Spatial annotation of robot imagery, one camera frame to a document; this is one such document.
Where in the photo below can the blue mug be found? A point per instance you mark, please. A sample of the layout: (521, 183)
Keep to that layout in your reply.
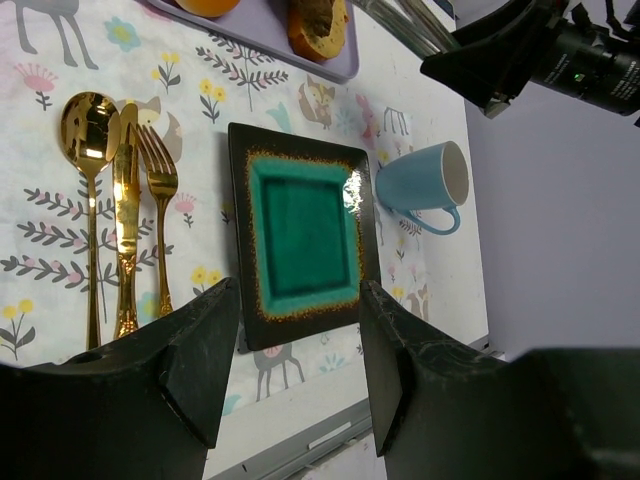
(432, 178)

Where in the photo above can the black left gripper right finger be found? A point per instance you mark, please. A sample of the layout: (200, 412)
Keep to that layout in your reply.
(443, 410)

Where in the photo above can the bread slice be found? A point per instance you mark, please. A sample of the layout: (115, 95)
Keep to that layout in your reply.
(316, 30)

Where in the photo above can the gold fork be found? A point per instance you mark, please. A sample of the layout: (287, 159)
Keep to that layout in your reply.
(163, 182)

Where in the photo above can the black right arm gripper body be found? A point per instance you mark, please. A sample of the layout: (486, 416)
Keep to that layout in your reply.
(498, 54)

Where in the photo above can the orange fruit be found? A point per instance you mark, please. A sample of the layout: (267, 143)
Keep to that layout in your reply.
(208, 8)

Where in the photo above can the gold spoon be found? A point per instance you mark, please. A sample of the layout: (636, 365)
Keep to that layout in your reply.
(90, 132)

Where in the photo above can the animal print placemat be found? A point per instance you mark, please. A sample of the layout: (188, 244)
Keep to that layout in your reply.
(188, 86)

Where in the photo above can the aluminium table frame rail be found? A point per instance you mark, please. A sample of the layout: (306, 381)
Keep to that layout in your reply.
(288, 406)

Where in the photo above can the gold knife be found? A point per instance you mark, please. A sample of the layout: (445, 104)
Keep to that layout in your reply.
(126, 193)

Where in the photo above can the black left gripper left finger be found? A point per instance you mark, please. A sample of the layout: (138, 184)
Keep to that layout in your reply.
(145, 406)

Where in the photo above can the metal tongs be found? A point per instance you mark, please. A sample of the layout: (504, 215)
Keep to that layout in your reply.
(413, 24)

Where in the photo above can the square teal black plate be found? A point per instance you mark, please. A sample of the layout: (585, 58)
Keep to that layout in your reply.
(306, 233)

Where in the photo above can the purple tray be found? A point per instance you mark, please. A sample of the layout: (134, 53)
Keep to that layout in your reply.
(262, 25)

